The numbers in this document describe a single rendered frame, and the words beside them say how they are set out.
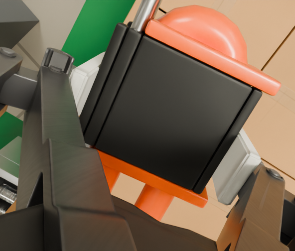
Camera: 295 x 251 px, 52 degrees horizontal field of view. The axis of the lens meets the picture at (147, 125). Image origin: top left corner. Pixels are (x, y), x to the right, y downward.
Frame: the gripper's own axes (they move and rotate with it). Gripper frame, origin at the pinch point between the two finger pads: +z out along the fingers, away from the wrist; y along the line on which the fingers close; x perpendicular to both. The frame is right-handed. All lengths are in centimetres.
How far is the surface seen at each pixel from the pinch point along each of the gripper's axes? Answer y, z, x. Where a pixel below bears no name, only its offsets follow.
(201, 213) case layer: 36, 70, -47
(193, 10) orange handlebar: -1.0, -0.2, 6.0
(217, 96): 2.0, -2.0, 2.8
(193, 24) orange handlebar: -0.7, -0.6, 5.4
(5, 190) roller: -28, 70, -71
